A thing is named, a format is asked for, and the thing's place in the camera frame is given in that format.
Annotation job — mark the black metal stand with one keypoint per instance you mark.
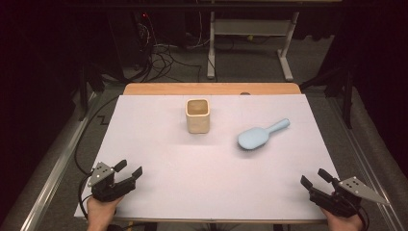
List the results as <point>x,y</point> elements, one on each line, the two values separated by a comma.
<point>347,96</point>
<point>84,93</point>

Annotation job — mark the small yellow ball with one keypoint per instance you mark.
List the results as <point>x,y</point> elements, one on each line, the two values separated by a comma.
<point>249,37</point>

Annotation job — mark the person's right hand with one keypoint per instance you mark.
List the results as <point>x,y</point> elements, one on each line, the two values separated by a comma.
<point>344,224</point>

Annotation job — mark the aluminium rail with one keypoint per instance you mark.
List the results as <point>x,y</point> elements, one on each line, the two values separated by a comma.
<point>54,173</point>
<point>369,160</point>

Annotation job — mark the white table cover sheet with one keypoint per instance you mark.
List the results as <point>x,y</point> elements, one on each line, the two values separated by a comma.
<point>198,179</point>

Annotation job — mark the beige square cup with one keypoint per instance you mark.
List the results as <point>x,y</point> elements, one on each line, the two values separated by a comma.
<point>198,120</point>

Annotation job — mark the white metal desk frame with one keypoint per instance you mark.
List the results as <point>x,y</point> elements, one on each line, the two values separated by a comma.
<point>251,27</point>

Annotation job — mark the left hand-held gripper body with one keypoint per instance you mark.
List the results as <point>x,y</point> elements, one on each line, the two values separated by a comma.
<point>102,187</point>

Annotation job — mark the person's left hand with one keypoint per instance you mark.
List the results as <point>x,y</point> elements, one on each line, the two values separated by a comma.
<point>101,213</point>

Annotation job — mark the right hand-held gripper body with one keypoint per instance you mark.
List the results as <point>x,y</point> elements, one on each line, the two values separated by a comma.
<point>343,200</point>

